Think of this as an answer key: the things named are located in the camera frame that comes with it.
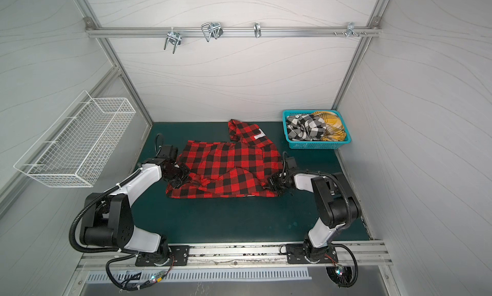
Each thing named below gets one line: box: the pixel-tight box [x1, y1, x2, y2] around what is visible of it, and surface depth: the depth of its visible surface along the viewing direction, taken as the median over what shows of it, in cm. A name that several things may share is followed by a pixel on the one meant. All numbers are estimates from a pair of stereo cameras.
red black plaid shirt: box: [165, 119, 284, 198], surface depth 101 cm
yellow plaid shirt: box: [311, 111, 346, 141], surface depth 106 cm
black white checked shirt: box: [286, 114, 327, 141], surface depth 107 cm
